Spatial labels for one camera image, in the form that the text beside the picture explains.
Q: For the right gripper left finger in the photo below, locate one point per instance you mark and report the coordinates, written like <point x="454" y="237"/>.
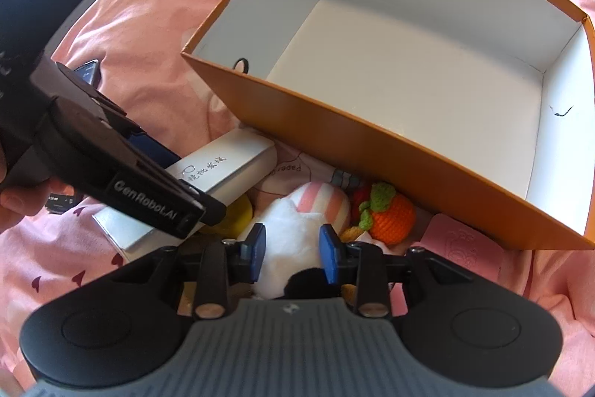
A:
<point x="224" y="264"/>

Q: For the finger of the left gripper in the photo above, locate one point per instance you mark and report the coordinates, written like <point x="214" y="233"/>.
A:
<point x="90" y="73"/>
<point x="191" y="204"/>

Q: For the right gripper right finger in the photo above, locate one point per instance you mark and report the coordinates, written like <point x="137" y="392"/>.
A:
<point x="359" y="265"/>

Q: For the yellow tape measure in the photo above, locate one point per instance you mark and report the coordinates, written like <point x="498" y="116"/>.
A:
<point x="237" y="218"/>

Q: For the white rectangular box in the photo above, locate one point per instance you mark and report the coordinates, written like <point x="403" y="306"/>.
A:
<point x="225" y="169"/>

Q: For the orange crocheted fruit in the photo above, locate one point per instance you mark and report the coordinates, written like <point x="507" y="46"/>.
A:
<point x="382" y="212"/>

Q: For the white black plush toy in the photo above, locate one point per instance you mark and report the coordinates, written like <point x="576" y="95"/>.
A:
<point x="292" y="245"/>

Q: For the pink pouch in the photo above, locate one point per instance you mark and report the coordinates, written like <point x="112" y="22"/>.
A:
<point x="463" y="245"/>

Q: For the person's left hand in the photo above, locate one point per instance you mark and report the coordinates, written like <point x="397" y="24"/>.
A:
<point x="18" y="203"/>

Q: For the pink patterned bed duvet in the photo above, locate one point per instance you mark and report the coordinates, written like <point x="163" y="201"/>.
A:
<point x="139" y="44"/>

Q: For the small black card item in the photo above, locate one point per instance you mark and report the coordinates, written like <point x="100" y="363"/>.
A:
<point x="58" y="204"/>

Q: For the orange cardboard storage box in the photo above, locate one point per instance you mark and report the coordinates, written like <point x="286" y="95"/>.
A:
<point x="479" y="109"/>

